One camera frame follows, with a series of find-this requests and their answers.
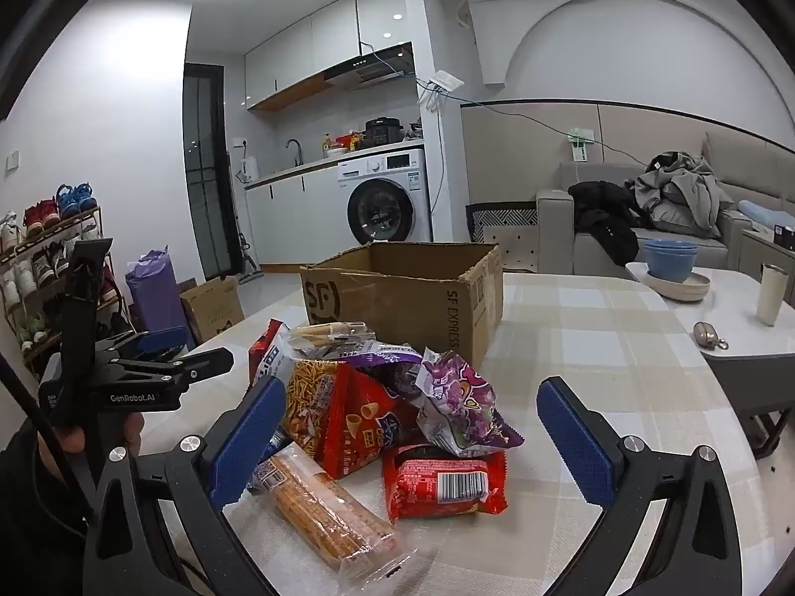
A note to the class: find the black range hood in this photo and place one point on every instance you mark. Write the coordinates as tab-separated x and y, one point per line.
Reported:
366	71

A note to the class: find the pile of grey clothes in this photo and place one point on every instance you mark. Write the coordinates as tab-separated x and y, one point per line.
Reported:
683	198

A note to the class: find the dark purple snack bag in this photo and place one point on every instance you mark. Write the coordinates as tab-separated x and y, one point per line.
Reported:
385	369

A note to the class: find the white electric kettle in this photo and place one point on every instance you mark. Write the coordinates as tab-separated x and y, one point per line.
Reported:
250	171

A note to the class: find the white kitchen cabinets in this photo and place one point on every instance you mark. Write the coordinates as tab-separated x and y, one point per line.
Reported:
292	217
298	53

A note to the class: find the beige plate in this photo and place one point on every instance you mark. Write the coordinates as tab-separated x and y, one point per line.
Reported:
699	289

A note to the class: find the beige sofa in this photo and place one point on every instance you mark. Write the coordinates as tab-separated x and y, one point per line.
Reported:
559	223

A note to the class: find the white dotted floor mat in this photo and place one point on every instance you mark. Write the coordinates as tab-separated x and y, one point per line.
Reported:
518	248

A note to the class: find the long clear biscuit stick packet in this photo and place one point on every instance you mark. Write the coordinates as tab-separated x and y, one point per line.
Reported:
329	509

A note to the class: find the clear packet of brown sticks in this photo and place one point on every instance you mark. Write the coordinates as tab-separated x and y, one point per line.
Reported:
329	332

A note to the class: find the white upper kitchen cabinets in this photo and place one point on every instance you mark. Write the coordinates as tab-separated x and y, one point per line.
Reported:
298	53

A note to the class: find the white marble coffee table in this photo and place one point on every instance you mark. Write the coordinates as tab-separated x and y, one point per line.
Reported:
736	335

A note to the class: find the black pressure cooker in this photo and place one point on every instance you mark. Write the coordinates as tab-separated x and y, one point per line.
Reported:
384	131

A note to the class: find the black kitchen faucet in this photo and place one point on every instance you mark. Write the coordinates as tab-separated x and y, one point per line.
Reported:
300	155

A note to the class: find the red snack packet with barcode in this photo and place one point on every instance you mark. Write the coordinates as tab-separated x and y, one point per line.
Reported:
422	484

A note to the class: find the red and white snack packet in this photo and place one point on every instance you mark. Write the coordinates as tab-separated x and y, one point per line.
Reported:
264	347

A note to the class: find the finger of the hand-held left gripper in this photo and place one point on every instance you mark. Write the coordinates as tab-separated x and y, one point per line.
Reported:
163	341
199	363

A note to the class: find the red cone chips bag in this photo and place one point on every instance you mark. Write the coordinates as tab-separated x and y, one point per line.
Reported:
354	428

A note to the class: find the person's left hand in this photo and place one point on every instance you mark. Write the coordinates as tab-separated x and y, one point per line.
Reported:
62	441

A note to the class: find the white light switch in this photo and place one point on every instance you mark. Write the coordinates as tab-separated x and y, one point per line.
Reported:
12	161

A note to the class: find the white tumbler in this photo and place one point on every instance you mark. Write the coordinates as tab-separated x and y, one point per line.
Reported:
770	298

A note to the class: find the yellow bottle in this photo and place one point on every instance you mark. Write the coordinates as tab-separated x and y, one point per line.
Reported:
327	146

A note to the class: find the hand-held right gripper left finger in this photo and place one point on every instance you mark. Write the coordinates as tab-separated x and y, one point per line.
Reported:
248	434

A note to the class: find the person's left forearm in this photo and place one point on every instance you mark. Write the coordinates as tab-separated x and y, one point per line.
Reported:
31	509

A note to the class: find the white washing machine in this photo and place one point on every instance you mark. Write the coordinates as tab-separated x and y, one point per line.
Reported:
385	211

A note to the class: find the orange stick snack bag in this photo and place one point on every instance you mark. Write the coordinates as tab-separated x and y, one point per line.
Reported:
310	391

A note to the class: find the light blue pillow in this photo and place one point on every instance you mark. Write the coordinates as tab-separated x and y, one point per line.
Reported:
767	214

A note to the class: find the black and white patterned rug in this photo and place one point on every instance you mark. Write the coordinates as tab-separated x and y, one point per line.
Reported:
503	214

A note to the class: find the large brown cardboard box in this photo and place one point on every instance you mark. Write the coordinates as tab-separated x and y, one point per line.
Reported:
397	316

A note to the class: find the black glass door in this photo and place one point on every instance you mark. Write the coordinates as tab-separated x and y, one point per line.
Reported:
205	186

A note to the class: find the white router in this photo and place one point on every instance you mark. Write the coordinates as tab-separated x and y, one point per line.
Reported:
447	81

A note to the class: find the purple and white snack bag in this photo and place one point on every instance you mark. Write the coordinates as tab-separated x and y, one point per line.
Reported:
453	397

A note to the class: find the white floor mop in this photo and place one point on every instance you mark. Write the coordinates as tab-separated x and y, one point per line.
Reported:
251	274

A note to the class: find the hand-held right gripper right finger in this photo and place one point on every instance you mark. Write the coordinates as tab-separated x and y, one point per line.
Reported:
577	441

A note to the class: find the white wall power strip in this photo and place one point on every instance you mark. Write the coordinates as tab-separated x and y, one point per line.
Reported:
581	148

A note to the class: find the blue bowl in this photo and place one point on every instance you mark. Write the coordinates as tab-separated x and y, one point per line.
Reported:
669	267
671	244

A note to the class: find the purple plastic bag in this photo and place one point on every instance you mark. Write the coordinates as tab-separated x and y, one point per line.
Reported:
155	298

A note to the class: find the white lower kitchen cabinets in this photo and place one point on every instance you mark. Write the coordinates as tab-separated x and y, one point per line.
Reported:
292	217

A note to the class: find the small brown cardboard box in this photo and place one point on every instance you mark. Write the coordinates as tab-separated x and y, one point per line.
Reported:
214	313

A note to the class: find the checkered tablecloth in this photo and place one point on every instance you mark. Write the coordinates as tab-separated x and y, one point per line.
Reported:
590	335

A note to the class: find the red packets on counter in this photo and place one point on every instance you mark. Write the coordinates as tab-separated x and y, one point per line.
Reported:
349	141

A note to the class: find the black jacket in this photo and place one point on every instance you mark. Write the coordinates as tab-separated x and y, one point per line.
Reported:
602	211

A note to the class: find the wooden shoe rack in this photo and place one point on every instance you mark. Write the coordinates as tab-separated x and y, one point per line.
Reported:
96	230

